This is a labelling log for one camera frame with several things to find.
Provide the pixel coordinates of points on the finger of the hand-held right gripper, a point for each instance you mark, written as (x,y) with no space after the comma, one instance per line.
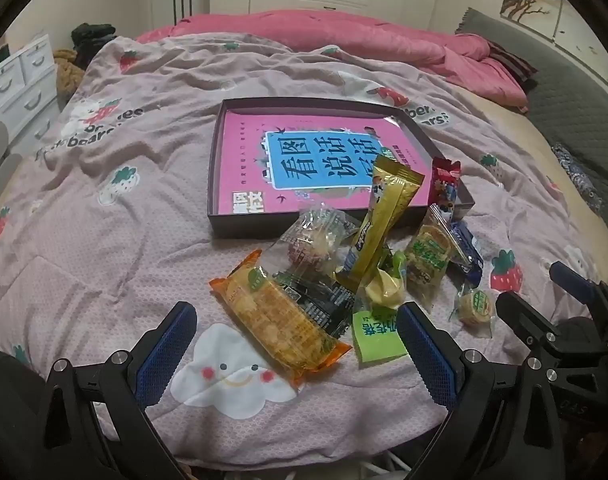
(521,315)
(574,281)

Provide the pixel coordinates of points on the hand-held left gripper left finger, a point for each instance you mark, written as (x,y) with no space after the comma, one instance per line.
(166,355)

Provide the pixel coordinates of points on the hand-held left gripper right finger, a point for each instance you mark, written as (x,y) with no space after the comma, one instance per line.
(426,355)

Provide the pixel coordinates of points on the yellow jelly packet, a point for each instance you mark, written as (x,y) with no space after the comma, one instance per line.
(384,290)

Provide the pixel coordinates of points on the blue snack packet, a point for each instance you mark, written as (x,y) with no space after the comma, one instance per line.
(471,255)

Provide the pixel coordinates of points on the clear cracker packet green label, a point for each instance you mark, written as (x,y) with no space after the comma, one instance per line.
(426,255)

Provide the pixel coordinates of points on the orange biscuit packet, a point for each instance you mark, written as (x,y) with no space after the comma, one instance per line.
(279,320)

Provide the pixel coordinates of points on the black snack packet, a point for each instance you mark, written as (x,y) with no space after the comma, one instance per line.
(319,305)

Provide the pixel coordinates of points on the gold snack stick packet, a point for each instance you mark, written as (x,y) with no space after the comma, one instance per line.
(384,210)

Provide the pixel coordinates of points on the red snack packet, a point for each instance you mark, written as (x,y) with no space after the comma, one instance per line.
(443,185)

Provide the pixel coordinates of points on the clear candy packet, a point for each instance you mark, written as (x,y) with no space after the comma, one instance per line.
(309,245)

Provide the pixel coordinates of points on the dark purple shallow box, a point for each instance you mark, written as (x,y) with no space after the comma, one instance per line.
(216,200)

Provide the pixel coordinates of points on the small round cake packet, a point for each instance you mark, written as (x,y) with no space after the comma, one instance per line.
(476,307)

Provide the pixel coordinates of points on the bright green label packet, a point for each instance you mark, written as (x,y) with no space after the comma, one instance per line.
(379,337)

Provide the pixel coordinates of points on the strawberry printed blanket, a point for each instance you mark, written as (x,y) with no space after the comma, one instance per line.
(133,260)

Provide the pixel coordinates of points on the blue patterned cloth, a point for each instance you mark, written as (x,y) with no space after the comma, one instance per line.
(579,175)

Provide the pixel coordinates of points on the beige bed sheet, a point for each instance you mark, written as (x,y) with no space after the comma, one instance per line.
(509,125)

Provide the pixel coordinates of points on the grey padded headboard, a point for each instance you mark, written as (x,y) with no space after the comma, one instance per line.
(559,75)

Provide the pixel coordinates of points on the pink picture book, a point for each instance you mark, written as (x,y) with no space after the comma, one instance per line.
(244,150)

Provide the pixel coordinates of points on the dark striped pillow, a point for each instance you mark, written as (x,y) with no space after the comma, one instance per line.
(514,62)

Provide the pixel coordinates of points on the brown knitted bundle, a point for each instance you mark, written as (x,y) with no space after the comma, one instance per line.
(66,72)

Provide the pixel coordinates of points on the white drawer cabinet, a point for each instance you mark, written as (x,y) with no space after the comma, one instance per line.
(18,80)

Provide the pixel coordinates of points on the dark clothes pile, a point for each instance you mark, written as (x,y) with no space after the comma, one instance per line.
(93,42)

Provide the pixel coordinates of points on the pink quilt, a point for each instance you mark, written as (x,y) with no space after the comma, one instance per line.
(334,35)

